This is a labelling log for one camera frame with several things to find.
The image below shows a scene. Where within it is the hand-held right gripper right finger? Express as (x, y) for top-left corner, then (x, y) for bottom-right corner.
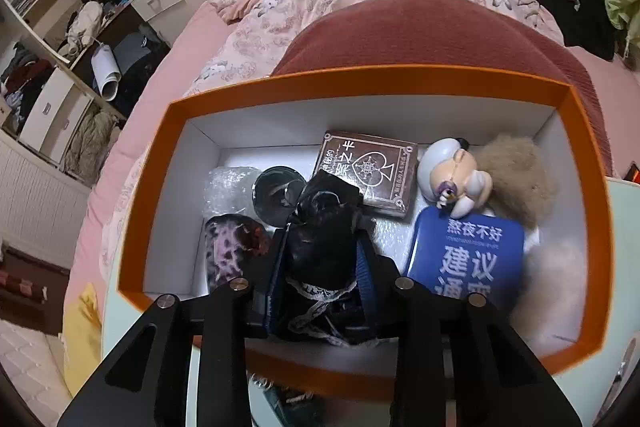
(355, 234), (583, 427)

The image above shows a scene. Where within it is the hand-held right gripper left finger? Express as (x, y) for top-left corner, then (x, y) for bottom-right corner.
(57, 229), (288, 427)

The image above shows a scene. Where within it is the purple leopard tin case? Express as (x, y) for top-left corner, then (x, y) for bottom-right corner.
(202, 214), (273, 298)

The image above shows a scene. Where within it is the black lace pouch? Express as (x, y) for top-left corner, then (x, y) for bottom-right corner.
(272, 169), (381, 348)

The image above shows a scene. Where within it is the blue tin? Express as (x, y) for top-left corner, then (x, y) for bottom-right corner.
(402, 206), (526, 315)

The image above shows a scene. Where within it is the brown playing card box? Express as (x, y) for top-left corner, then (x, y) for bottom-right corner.
(311, 129), (420, 220)

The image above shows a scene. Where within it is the white cartoon figurine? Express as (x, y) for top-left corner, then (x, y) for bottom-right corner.
(416, 138), (495, 215)

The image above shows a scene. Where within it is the white fur pompom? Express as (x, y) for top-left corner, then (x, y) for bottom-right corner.
(492, 219), (593, 348)

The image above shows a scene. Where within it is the orange cardboard box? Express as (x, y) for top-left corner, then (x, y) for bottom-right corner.
(116, 68), (616, 395)

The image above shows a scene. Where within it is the bubble wrap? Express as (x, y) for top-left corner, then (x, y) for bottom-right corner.
(204, 166), (261, 220)

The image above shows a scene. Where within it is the yellow cloth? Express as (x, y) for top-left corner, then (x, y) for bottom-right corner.
(62, 282), (103, 400)

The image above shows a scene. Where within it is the beige folded duvet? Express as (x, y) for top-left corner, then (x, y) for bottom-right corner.
(62, 107), (118, 185)

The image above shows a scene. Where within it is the red knit blanket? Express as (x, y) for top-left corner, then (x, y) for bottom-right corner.
(270, 0), (613, 172)

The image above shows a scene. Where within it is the rolled white paper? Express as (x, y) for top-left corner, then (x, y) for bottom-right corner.
(91, 44), (122, 100)

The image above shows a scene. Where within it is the white two-drawer cabinet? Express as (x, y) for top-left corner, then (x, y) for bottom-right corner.
(17, 67), (93, 165)

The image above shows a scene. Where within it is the dark red clothes pile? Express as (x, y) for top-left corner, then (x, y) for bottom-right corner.
(0, 44), (56, 132)

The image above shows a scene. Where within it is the white cloth bag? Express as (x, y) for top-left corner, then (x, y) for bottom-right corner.
(57, 1), (103, 58)

